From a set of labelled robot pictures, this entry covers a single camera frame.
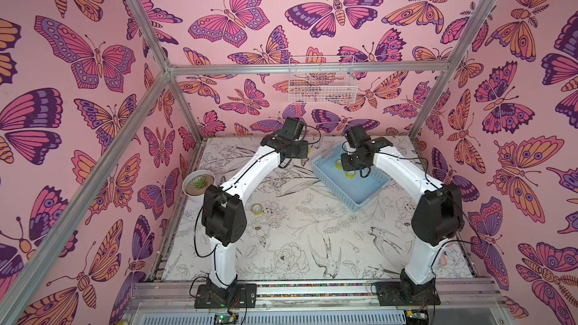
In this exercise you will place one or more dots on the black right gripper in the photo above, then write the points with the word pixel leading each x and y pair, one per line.
pixel 355 161

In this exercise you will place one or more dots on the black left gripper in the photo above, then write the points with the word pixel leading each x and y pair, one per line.
pixel 303 154

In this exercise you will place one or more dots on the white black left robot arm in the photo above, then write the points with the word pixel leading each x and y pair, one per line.
pixel 224 219

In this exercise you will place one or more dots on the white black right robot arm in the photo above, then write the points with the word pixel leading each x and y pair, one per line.
pixel 437 218

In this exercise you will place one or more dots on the light blue perforated storage basket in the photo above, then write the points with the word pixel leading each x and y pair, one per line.
pixel 353 192

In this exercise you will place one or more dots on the white pot with succulent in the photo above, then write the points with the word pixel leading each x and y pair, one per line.
pixel 196 184

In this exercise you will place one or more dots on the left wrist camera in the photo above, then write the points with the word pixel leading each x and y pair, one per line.
pixel 292 127

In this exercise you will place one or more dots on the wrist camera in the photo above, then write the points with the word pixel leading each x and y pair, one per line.
pixel 356 136
pixel 292 127

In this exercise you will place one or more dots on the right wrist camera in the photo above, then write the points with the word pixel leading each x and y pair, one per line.
pixel 356 136

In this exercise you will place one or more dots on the white wire wall basket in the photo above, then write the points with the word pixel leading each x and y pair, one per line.
pixel 322 82

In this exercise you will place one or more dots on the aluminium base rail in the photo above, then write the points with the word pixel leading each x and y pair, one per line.
pixel 456 301

